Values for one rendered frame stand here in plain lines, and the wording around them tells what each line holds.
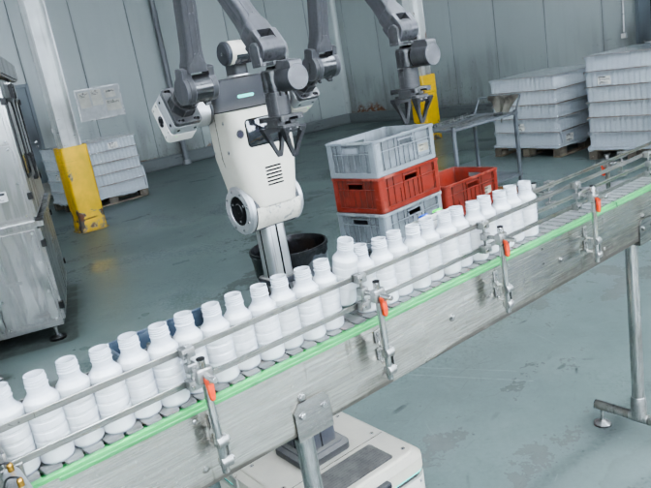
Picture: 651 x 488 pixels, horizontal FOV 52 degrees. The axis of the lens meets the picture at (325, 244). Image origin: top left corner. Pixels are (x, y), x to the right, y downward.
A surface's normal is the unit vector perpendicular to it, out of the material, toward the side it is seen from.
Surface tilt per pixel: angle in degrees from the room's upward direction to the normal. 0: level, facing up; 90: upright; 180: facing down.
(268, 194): 90
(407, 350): 90
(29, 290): 90
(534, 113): 90
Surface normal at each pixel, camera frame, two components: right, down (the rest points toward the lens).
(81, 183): 0.62, 0.11
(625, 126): -0.74, 0.28
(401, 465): 0.18, -0.76
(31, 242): 0.35, 0.19
